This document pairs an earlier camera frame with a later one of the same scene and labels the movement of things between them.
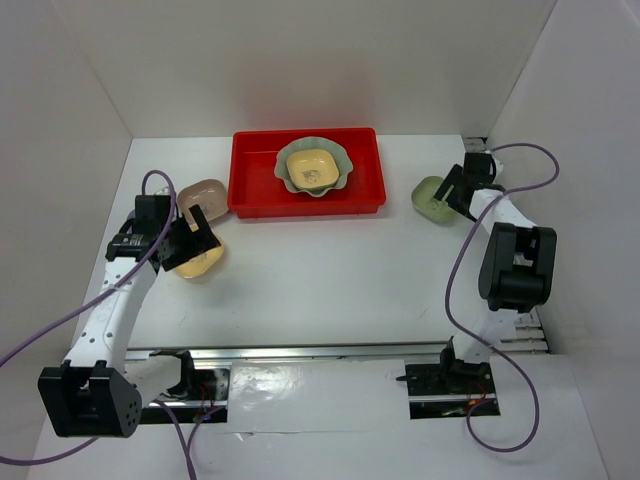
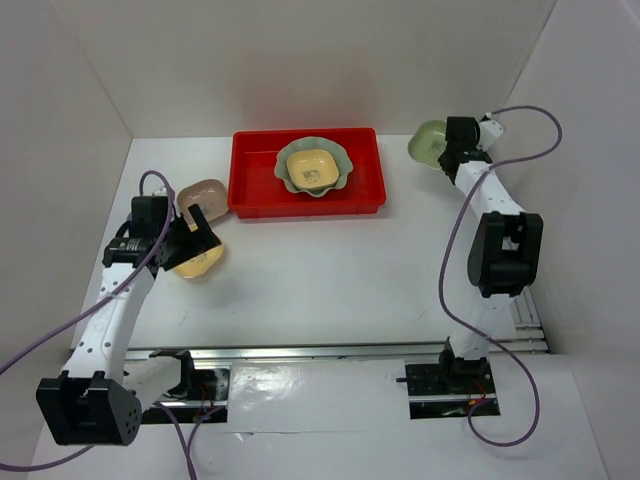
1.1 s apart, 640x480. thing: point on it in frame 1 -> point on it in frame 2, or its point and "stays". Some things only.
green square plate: [427, 204] -> [427, 141]
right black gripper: [453, 179] -> [478, 149]
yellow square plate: [312, 169] stays
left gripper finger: [209, 239] stays
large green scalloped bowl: [344, 165] stays
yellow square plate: [203, 263] stays
